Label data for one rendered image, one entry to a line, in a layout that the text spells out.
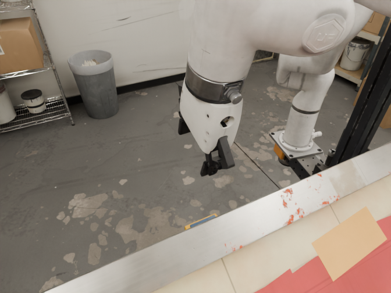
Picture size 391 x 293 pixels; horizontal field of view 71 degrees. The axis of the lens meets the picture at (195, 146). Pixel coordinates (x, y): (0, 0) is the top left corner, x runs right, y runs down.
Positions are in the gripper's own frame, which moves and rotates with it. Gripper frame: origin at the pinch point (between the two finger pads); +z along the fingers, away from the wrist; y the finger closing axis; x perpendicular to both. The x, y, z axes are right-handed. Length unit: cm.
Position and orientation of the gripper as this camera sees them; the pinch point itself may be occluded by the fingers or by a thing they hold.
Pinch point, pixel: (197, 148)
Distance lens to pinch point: 47.8
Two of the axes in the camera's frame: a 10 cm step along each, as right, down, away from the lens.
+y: -4.3, -7.7, 4.7
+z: -1.3, 5.7, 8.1
